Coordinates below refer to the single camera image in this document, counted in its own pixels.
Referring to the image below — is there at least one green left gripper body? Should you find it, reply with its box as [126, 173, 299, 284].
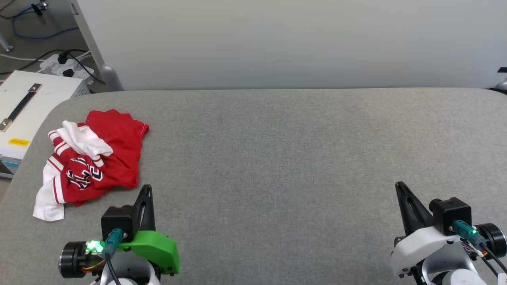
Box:
[59, 231, 180, 279]

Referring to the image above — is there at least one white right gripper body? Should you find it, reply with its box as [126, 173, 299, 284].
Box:
[390, 223, 507, 279]

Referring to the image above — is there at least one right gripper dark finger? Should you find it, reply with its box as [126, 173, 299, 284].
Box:
[395, 181, 435, 237]

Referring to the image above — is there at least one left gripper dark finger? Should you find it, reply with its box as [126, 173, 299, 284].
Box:
[133, 184, 156, 232]

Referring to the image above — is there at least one red white basketball jersey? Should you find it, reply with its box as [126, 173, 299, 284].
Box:
[33, 109, 150, 222]

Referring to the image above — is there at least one gray felt table surface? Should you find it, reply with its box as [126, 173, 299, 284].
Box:
[0, 88, 507, 285]

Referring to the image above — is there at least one white equipment box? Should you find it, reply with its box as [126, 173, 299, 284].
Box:
[0, 70, 91, 179]

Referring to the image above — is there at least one white power strip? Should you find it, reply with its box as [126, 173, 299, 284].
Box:
[39, 54, 95, 85]

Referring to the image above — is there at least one white partition panel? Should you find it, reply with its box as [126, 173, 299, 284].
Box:
[71, 0, 507, 92]

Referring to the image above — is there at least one black clamp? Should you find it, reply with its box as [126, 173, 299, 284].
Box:
[31, 0, 50, 16]

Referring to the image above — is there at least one right camera cable teal plug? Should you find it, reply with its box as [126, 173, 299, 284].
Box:
[452, 220, 507, 277]

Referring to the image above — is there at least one black strap carrying handle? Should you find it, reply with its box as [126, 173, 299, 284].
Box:
[0, 83, 43, 133]

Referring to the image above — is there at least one black power cable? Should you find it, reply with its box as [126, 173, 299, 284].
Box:
[0, 48, 106, 85]

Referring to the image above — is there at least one thin white cable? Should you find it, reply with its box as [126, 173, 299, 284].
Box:
[0, 53, 44, 62]

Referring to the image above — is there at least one blue cable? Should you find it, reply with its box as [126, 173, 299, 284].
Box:
[11, 6, 80, 40]

